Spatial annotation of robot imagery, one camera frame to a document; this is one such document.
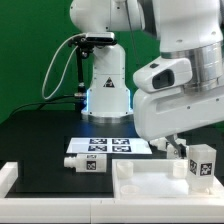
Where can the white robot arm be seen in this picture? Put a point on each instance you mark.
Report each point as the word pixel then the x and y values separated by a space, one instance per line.
pixel 170 29

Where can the white marker sheet with tags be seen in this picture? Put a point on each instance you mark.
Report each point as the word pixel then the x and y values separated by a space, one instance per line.
pixel 109 145

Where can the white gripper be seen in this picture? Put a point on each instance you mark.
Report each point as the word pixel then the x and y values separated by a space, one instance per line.
pixel 164 113

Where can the black camera on stand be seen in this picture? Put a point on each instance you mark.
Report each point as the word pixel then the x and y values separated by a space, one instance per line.
pixel 85 44

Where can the white square tabletop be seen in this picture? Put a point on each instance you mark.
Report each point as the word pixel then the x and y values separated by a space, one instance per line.
pixel 156 178

